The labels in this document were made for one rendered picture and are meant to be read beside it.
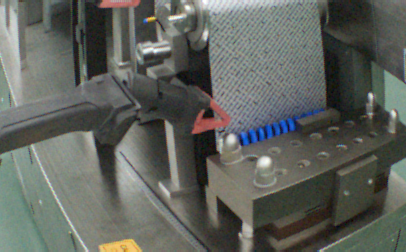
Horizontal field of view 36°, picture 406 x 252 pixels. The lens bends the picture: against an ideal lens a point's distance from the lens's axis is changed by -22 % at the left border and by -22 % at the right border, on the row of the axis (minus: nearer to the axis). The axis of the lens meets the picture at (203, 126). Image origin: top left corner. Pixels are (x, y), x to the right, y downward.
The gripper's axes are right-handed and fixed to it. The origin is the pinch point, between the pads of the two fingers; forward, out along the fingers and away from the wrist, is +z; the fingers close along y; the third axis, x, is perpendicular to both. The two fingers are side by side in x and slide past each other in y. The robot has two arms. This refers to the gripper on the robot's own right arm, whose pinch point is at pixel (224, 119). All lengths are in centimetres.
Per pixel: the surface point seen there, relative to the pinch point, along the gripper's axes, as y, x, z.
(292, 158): 12.6, 0.1, 6.9
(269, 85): 0.3, 8.1, 5.4
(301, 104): 0.3, 7.2, 13.9
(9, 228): -150, -113, 17
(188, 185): -7.8, -15.1, 4.1
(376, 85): -13, 18, 47
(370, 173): 21.9, 3.8, 20.2
